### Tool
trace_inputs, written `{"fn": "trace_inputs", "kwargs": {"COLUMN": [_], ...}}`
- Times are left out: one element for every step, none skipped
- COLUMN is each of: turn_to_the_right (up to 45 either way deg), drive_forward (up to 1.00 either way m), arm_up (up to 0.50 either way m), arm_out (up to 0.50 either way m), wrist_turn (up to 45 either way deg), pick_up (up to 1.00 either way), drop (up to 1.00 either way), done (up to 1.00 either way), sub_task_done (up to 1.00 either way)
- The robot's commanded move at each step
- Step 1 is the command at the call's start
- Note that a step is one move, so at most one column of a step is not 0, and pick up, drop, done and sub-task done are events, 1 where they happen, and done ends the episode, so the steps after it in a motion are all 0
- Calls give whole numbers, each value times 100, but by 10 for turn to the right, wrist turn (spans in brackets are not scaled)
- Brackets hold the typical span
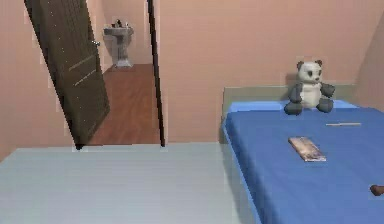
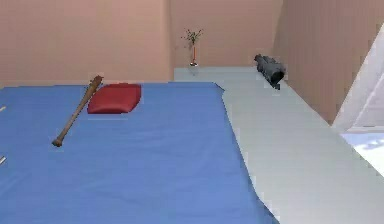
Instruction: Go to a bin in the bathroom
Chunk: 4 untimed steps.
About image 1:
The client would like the brown grey book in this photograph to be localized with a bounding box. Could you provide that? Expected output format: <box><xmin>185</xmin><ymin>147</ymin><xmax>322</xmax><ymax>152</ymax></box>
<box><xmin>288</xmin><ymin>136</ymin><xmax>327</xmax><ymax>163</ymax></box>

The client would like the panda soft toy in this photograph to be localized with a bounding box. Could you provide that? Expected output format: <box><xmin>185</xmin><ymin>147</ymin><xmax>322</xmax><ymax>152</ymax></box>
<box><xmin>283</xmin><ymin>59</ymin><xmax>336</xmax><ymax>116</ymax></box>

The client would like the dark brown room door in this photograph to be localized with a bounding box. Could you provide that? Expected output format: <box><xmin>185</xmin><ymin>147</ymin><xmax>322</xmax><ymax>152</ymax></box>
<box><xmin>23</xmin><ymin>0</ymin><xmax>111</xmax><ymax>151</ymax></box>

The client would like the blue bed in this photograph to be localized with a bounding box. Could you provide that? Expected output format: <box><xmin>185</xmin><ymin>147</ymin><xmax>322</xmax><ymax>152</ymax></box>
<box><xmin>219</xmin><ymin>83</ymin><xmax>384</xmax><ymax>224</ymax></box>

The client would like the pale thin pencil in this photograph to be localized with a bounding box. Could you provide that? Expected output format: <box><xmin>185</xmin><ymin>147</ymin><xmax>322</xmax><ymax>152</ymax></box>
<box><xmin>325</xmin><ymin>122</ymin><xmax>362</xmax><ymax>127</ymax></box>

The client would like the small brown round object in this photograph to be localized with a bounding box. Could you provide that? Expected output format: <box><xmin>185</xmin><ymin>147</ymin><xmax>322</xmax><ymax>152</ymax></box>
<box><xmin>369</xmin><ymin>184</ymin><xmax>384</xmax><ymax>197</ymax></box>

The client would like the grey pedestal sink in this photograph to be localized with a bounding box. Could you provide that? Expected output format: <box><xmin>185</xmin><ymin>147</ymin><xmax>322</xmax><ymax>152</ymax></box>
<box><xmin>102</xmin><ymin>26</ymin><xmax>135</xmax><ymax>69</ymax></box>

